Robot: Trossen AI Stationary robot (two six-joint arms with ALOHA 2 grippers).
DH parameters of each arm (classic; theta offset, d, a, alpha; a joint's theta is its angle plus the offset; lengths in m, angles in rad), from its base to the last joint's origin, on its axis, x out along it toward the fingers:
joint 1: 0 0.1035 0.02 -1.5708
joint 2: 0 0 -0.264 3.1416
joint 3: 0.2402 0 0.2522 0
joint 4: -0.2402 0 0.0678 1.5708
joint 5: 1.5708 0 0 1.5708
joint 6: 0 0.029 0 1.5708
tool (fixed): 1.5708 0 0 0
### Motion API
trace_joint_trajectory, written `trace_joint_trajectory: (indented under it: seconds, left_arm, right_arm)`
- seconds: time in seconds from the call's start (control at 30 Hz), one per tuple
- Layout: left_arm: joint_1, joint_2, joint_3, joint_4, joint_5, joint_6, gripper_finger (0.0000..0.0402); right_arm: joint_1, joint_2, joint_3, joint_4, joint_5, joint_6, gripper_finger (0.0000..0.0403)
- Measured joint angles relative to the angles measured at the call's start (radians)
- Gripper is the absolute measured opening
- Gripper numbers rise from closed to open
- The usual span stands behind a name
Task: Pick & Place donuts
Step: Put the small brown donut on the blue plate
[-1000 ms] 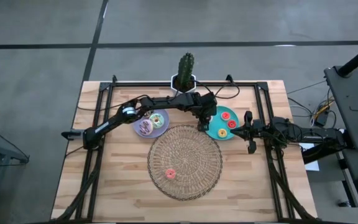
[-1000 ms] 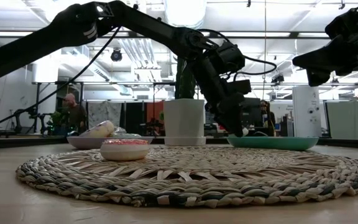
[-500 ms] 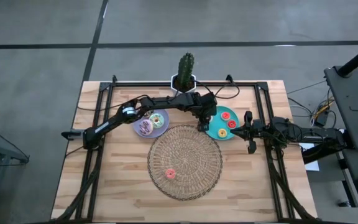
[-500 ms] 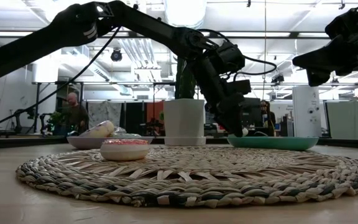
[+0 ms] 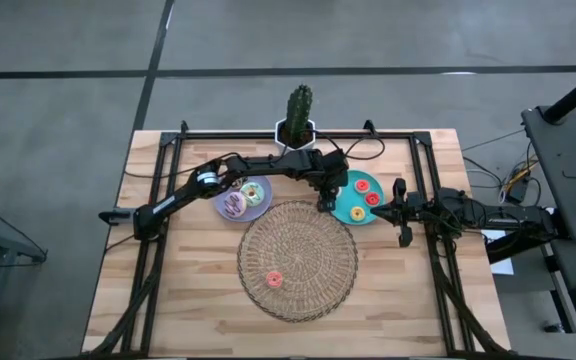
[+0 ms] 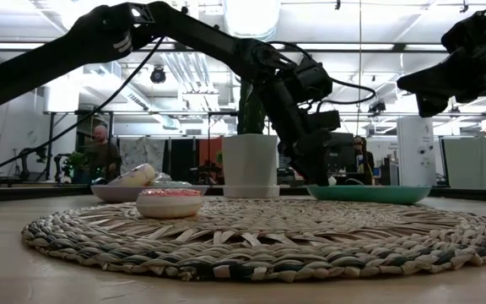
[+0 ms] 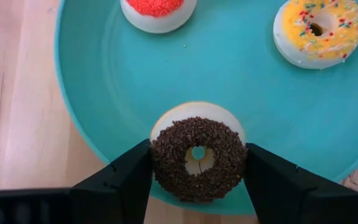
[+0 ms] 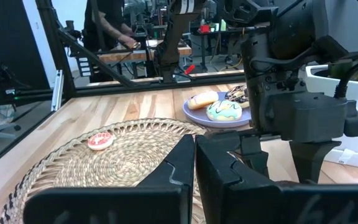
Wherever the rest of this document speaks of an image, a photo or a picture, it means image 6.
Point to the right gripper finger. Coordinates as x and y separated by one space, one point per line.
437 101
437 76

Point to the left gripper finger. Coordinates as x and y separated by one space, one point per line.
303 158
321 162

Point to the large mint frosted donut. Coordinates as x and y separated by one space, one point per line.
175 184

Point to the pink sprinkled donut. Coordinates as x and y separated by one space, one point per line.
169 207

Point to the large purple frosted donut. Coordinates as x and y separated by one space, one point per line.
135 176

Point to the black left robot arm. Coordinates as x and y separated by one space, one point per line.
36 72

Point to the black computer monitor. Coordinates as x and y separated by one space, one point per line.
344 154

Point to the person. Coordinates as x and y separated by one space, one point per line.
363 160
106 158

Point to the white column cabinet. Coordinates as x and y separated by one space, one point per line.
416 148

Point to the white hexagonal plant pot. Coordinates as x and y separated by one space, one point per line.
249 160

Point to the teal plate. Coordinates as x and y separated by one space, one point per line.
374 194

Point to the grey partition panel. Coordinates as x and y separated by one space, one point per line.
475 162

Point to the round woven straw placemat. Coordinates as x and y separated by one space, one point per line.
268 236

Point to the patterned grey curtain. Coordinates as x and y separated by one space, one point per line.
142 152

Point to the lilac plate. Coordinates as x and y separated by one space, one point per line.
112 194

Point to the small green potted plant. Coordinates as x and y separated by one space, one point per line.
76 162

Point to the black overhead frame beam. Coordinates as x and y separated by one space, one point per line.
399 47

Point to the black ceiling camera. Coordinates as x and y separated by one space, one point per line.
377 106
158 75

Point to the black aluminium table frame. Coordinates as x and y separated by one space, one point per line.
15 194

